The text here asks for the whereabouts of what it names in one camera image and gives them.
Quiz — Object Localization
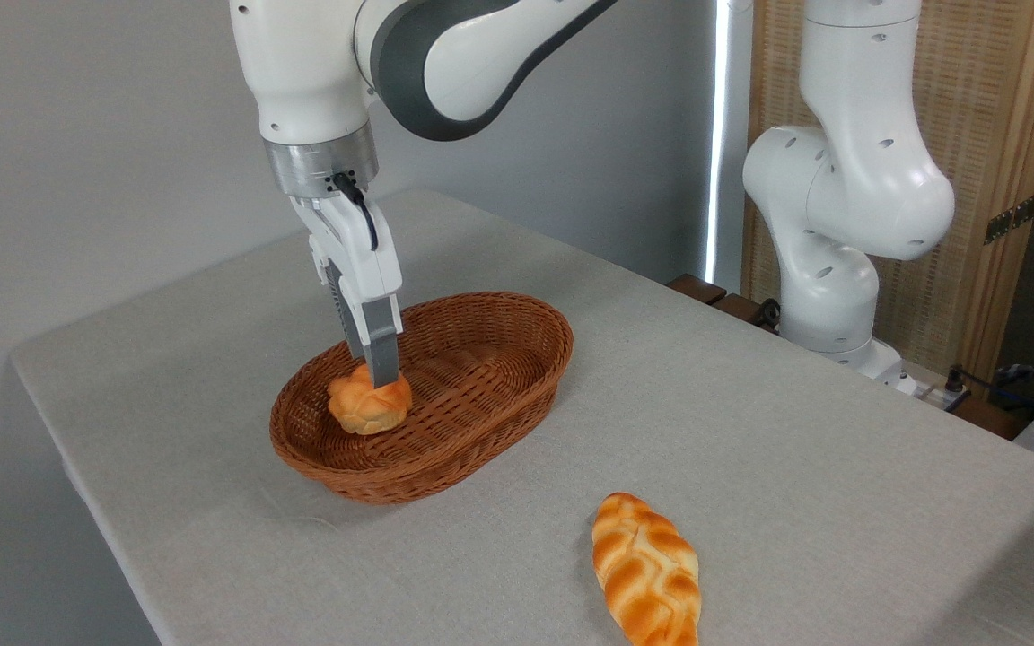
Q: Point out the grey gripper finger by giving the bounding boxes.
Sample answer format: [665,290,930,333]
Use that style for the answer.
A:
[311,234,365,362]
[338,278,405,390]

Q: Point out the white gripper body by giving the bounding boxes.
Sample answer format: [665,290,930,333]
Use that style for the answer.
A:
[288,189,404,307]

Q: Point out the round knotted bread roll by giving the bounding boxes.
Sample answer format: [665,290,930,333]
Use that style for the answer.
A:
[328,362,414,436]

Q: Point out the brown wicker oval basket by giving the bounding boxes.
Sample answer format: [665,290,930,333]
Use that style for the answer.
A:
[269,292,574,505]

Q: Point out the long braided bread loaf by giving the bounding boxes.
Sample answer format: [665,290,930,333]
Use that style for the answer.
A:
[591,492,703,646]

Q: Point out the dark brown wooden block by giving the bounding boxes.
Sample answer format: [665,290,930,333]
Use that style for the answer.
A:
[713,292,780,331]
[948,395,1031,441]
[666,274,729,306]

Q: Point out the grey tablecloth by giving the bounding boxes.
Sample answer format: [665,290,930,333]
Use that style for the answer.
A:
[10,188,1034,646]

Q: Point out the white power strip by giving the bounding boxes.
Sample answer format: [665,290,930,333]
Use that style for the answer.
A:
[896,377,969,414]

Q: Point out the dark metal hinge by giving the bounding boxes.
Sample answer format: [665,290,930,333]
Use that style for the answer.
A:
[984,193,1034,245]

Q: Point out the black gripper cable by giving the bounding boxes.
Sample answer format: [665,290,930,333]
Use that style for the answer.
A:
[331,172,381,253]

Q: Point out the black cable bundle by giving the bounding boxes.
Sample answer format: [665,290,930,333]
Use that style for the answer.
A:
[948,362,1034,423]

